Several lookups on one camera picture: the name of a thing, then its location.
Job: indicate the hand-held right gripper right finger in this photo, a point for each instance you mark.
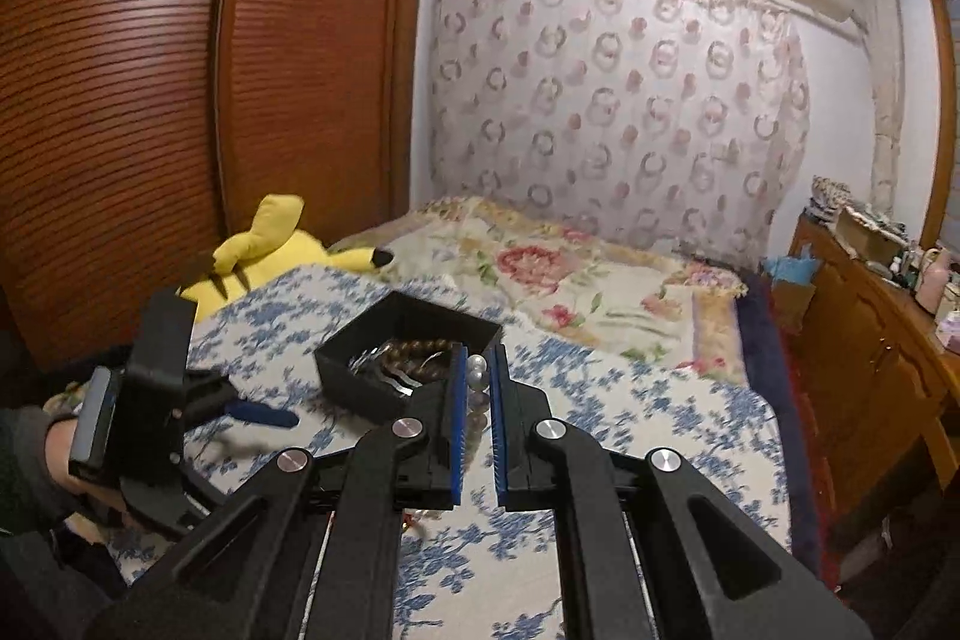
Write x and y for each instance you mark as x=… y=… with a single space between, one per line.
x=499 y=430

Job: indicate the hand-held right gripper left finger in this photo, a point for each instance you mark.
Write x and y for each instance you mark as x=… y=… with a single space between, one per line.
x=455 y=430

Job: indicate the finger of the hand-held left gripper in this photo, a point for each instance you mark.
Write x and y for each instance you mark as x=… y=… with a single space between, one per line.
x=262 y=415

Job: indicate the silver hair clip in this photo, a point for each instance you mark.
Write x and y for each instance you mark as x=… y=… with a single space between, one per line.
x=390 y=379

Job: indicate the black box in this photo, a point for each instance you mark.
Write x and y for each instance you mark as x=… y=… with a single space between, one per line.
x=352 y=377

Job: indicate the person's left forearm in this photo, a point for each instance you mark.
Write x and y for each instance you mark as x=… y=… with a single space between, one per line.
x=30 y=467

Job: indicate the blue floral tablecloth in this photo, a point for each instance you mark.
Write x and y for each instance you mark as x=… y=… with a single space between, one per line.
x=637 y=445

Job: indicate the yellow plush toy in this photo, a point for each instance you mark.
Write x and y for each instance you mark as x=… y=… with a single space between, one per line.
x=285 y=246

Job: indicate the floral bed blanket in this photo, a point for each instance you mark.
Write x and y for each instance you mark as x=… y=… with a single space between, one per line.
x=585 y=280

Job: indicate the blue paper bag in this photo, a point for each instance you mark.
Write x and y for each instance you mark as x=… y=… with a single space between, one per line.
x=791 y=287

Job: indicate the brown slatted wooden wardrobe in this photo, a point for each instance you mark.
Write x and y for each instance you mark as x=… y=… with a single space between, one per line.
x=187 y=85

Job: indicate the sheer circle-patterned curtain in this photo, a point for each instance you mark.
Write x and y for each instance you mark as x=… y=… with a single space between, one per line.
x=615 y=108

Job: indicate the wooden sideboard cabinet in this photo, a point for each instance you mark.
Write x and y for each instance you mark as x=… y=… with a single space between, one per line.
x=870 y=355

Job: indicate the stack of printed packets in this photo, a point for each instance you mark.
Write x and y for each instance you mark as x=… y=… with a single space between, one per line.
x=829 y=196

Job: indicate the cardboard box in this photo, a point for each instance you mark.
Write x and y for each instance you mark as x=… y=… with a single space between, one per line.
x=870 y=239

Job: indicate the pink thermos jug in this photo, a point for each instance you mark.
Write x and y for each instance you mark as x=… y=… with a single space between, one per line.
x=934 y=280

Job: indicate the purple tissue box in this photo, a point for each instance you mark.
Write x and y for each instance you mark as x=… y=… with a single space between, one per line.
x=949 y=332

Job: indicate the tied cream curtain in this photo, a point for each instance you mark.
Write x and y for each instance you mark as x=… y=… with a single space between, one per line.
x=885 y=85

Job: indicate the wooden window frame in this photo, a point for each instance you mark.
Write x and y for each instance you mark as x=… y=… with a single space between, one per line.
x=937 y=108

